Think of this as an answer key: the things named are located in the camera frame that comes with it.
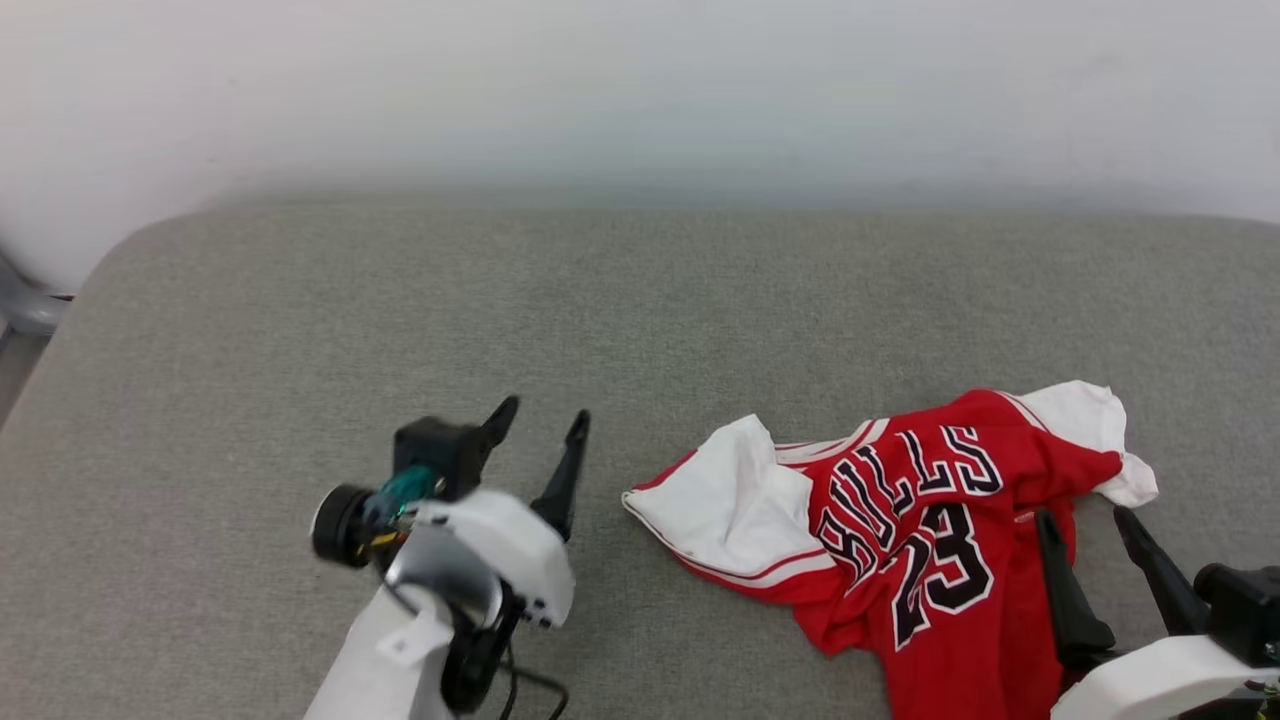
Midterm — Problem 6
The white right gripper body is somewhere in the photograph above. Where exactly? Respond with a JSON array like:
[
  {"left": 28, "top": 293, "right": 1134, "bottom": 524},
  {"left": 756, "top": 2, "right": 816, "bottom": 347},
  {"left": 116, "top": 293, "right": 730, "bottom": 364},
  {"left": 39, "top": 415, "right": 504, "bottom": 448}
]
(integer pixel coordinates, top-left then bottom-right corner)
[{"left": 1050, "top": 634, "right": 1280, "bottom": 720}]

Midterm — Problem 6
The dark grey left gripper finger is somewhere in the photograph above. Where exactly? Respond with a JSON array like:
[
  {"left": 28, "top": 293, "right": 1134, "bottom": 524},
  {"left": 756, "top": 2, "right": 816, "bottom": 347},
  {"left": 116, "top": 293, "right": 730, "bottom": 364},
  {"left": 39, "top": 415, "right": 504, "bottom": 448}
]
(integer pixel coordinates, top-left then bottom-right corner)
[
  {"left": 478, "top": 395, "right": 521, "bottom": 453},
  {"left": 530, "top": 409, "right": 592, "bottom": 544}
]

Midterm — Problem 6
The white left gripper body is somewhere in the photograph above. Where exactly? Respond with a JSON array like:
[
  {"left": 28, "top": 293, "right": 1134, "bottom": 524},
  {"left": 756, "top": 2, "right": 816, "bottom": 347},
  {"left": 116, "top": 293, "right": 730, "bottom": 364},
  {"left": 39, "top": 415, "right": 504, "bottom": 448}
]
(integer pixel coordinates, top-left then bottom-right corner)
[{"left": 311, "top": 484, "right": 577, "bottom": 630}]

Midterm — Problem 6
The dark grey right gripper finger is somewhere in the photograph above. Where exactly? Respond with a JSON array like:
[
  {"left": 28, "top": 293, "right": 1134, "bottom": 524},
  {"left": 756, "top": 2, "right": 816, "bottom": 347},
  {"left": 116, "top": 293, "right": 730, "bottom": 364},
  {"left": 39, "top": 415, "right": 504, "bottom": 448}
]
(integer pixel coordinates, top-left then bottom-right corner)
[
  {"left": 1035, "top": 508, "right": 1117, "bottom": 670},
  {"left": 1113, "top": 505, "right": 1214, "bottom": 638}
]

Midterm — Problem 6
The red white basketball jersey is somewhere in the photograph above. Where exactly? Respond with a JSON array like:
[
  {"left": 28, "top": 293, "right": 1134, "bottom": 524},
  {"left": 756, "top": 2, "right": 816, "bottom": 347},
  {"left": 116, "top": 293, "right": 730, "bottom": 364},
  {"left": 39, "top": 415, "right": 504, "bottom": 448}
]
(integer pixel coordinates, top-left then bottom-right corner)
[{"left": 622, "top": 380, "right": 1160, "bottom": 720}]

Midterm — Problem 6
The grey fabric sofa cushion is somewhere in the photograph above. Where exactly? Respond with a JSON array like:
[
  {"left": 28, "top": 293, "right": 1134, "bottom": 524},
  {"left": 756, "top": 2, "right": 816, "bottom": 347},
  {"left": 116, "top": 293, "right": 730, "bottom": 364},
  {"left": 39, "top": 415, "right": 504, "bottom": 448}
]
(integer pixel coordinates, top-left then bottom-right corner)
[{"left": 0, "top": 195, "right": 1280, "bottom": 720}]

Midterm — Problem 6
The teal cable connector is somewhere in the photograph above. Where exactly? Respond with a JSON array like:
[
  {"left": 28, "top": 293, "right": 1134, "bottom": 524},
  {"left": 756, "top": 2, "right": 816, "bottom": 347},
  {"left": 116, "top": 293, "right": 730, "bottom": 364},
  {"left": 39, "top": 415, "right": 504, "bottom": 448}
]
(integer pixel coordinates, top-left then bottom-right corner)
[{"left": 364, "top": 465, "right": 443, "bottom": 531}]

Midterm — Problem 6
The thin black cable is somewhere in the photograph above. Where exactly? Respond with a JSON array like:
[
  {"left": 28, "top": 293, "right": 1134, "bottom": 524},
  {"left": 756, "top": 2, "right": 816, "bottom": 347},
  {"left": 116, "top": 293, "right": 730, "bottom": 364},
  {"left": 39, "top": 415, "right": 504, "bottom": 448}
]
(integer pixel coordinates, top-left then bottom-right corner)
[{"left": 495, "top": 640, "right": 572, "bottom": 720}]

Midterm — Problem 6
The grey metal frame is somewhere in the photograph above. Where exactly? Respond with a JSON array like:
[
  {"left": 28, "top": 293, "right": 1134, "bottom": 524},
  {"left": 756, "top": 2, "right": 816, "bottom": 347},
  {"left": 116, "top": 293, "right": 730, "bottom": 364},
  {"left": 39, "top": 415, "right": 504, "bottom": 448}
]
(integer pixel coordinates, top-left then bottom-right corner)
[{"left": 0, "top": 250, "right": 74, "bottom": 421}]

